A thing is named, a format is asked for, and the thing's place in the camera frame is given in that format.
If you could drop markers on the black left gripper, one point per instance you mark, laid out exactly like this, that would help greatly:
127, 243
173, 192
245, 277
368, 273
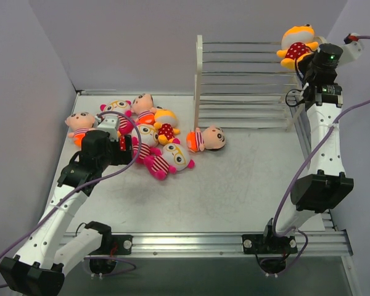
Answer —
125, 149

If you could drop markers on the peach doll plush by shelf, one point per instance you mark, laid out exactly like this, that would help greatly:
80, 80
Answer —
212, 138

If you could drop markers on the cream metal-rod shelf rack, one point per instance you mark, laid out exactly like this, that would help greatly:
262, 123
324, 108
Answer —
241, 85

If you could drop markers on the pink panda plush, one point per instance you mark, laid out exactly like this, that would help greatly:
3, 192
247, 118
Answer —
174, 158
145, 142
123, 107

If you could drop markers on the peach doll plush back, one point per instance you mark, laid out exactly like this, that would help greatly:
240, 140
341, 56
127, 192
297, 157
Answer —
143, 108

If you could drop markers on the pink panda plush middle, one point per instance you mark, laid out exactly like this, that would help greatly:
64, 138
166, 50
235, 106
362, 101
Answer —
145, 142

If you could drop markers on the peach doll plush far left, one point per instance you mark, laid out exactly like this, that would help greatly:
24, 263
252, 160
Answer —
79, 124

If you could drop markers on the yellow plush red dotted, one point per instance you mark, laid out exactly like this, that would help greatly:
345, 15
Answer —
296, 43
165, 122
122, 141

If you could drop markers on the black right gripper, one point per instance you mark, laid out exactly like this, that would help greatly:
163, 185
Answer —
304, 65

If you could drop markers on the aluminium front mounting rail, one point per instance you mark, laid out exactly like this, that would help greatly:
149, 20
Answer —
214, 244

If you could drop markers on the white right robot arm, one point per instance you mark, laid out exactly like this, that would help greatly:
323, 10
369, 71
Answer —
321, 182

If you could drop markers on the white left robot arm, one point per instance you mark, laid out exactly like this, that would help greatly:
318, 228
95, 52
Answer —
40, 266

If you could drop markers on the pink panda plush back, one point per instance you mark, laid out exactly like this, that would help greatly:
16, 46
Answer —
123, 107

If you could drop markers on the pink panda plush front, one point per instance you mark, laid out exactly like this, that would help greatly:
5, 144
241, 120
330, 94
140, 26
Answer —
174, 158

